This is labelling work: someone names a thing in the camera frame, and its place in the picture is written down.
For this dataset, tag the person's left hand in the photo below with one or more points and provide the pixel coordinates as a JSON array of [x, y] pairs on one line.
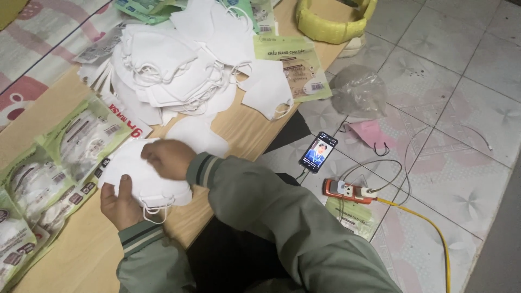
[[122, 209]]

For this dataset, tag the person's right hand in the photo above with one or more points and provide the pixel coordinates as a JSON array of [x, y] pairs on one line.
[[173, 159]]

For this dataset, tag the person's right fingers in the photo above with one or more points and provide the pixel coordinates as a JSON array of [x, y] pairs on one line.
[[149, 153]]

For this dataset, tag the bundle of white face masks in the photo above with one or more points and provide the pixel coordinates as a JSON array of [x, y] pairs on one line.
[[138, 175]]

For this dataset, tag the white packet with red print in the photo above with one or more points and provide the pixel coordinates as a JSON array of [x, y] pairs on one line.
[[130, 122]]

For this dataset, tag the single flat white mask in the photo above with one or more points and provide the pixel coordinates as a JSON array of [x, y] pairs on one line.
[[199, 136]]

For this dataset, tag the pile of loose white masks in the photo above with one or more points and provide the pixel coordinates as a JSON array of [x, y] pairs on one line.
[[175, 61]]

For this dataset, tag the row of filled green packets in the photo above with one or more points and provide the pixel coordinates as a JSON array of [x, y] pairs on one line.
[[53, 171]]

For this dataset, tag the clear grey printed packet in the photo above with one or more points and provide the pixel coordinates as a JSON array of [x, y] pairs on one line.
[[99, 47]]

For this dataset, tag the person's black trousers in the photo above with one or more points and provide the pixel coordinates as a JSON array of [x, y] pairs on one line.
[[232, 256]]

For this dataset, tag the heap of green packets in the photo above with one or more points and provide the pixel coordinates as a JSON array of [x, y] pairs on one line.
[[142, 8]]

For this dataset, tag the pink patterned bed sheet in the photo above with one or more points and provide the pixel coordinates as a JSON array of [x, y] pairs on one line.
[[36, 49]]

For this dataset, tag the black smartphone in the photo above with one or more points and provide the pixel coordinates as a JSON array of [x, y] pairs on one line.
[[318, 152]]

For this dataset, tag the empty green mask packet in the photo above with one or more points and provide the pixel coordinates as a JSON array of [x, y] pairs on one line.
[[303, 67]]

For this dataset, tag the white charger plug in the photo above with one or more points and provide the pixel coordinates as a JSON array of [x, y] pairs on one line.
[[338, 187]]

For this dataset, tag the yellow cushion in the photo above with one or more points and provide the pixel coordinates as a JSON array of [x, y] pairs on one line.
[[10, 10]]

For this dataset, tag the orange power strip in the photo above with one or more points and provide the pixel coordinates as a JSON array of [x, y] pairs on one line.
[[346, 195]]

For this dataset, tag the crumpled green packet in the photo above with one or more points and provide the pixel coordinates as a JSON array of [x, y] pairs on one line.
[[352, 217]]

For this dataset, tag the clear plastic bag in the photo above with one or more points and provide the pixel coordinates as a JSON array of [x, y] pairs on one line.
[[358, 91]]

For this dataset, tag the pink face mask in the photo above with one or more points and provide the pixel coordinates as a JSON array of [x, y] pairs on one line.
[[368, 132]]

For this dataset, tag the yellow woven sack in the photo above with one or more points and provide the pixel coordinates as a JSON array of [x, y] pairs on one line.
[[329, 26]]

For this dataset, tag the small white plug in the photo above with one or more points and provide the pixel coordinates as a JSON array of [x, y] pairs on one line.
[[368, 193]]

